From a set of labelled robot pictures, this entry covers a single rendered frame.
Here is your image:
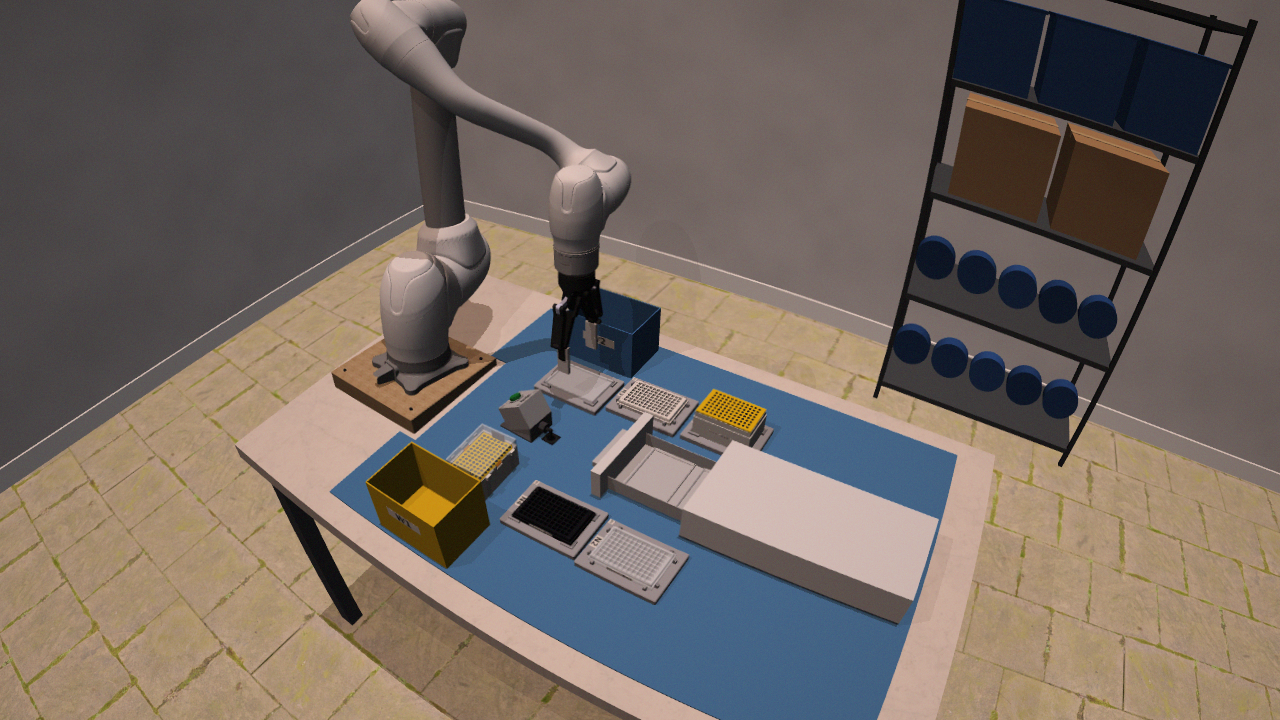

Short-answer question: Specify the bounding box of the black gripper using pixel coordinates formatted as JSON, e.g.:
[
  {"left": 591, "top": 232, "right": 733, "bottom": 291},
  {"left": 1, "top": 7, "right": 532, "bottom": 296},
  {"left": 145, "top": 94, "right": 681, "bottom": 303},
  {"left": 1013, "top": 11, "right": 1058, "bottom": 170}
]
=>
[{"left": 550, "top": 272, "right": 603, "bottom": 375}]

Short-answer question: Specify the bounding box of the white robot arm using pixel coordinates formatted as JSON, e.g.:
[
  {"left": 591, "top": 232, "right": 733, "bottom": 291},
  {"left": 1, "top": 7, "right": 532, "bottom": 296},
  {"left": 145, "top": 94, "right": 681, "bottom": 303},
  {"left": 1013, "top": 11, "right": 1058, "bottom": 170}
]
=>
[{"left": 349, "top": 0, "right": 631, "bottom": 396}]

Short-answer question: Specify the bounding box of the black assay plate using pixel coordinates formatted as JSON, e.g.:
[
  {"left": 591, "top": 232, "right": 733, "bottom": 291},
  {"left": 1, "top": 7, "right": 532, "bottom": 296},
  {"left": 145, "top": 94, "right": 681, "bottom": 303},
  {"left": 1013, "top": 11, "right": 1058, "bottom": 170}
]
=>
[{"left": 512, "top": 486, "right": 596, "bottom": 546}]

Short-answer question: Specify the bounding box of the blue bench mat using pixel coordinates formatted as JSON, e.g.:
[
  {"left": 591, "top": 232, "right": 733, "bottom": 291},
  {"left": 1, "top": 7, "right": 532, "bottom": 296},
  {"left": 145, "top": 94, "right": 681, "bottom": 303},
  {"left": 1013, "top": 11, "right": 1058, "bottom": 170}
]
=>
[{"left": 329, "top": 307, "right": 957, "bottom": 720}]

